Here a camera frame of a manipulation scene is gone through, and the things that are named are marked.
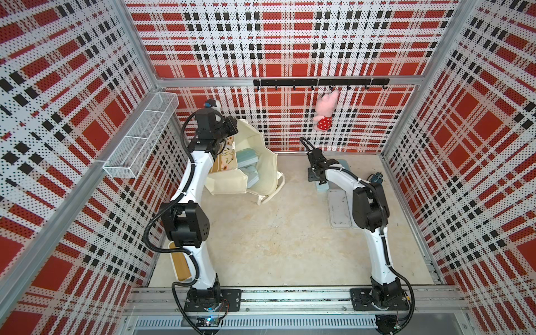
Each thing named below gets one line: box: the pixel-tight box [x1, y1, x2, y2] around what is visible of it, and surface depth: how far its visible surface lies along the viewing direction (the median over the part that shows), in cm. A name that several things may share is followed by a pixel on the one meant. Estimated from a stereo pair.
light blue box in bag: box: [235, 147, 259, 174], surface depth 112 cm
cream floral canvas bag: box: [205, 118, 286, 206], surface depth 92 cm
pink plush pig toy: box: [313, 90, 340, 131], surface depth 96 cm
